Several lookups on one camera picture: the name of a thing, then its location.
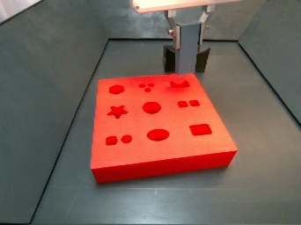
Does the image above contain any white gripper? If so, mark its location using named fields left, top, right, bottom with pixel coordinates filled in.
left=130, top=0, right=241, bottom=49

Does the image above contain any black curved fixture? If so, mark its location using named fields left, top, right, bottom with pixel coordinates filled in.
left=163, top=45, right=210, bottom=73

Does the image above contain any red shape sorter block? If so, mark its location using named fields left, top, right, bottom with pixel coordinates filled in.
left=91, top=74, right=238, bottom=183

